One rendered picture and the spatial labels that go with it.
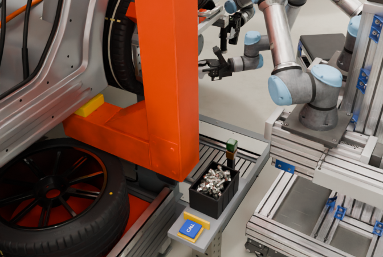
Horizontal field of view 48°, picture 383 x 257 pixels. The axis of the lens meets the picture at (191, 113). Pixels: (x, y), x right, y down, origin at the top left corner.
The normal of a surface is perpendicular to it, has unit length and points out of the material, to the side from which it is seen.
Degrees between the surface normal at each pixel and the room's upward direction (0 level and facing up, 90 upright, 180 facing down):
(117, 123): 90
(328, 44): 0
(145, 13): 90
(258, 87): 0
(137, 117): 90
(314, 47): 0
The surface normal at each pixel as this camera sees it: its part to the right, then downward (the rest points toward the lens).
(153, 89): -0.50, 0.53
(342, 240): -0.02, -0.80
